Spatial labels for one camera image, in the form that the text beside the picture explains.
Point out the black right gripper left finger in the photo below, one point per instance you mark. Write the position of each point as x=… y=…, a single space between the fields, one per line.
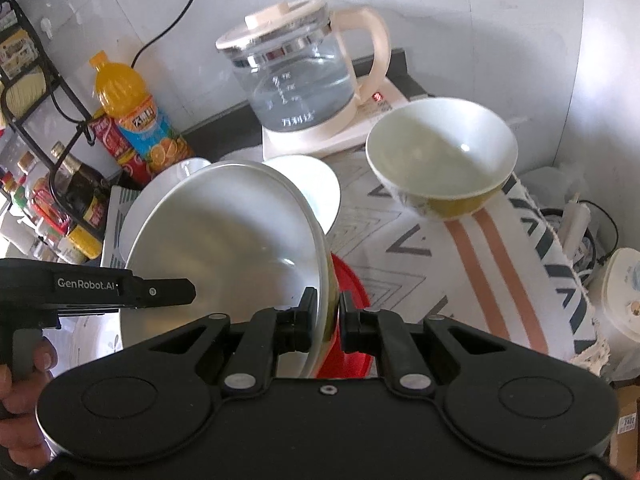
x=269 y=334

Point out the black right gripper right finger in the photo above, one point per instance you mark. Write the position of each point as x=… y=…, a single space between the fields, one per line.
x=387 y=338

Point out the red plastic plate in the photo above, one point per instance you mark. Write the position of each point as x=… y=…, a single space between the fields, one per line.
x=338 y=363

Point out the large white bowl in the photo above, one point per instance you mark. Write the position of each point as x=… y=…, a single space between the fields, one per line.
x=247 y=239

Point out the small white bakery plate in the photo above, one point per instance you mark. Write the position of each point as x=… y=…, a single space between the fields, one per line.
x=316 y=181

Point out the white bowl yellow outside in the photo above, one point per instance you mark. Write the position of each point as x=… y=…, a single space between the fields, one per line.
x=442 y=158

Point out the person's left hand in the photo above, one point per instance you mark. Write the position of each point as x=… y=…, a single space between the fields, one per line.
x=21 y=435

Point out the dark soy sauce bottle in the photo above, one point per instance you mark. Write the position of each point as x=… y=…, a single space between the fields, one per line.
x=85 y=190

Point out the patterned white table mat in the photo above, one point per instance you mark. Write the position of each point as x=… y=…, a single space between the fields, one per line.
x=485 y=270

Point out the red cola can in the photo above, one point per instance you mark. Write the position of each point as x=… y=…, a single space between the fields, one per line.
x=105 y=130

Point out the cream kettle base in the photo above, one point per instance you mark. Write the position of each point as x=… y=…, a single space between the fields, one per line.
x=346 y=130

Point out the orange juice bottle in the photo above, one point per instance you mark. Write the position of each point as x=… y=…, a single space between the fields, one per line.
x=125 y=97

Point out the white appliance at right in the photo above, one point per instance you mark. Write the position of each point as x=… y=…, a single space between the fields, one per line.
x=614 y=294

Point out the glass electric kettle cream lid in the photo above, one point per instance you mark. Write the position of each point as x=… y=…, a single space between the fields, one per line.
x=291 y=61

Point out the black wire spice rack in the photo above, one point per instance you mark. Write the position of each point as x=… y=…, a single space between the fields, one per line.
x=49 y=119

